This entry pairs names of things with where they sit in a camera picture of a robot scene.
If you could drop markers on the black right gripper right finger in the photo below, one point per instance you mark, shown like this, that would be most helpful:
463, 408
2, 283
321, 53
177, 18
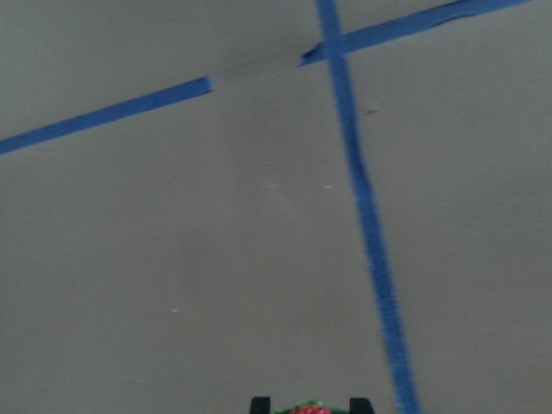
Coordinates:
360, 406

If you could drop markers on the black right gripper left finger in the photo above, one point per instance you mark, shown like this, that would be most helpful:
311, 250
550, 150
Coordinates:
260, 405

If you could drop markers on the red strawberry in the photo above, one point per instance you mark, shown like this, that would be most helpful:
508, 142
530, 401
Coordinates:
310, 407

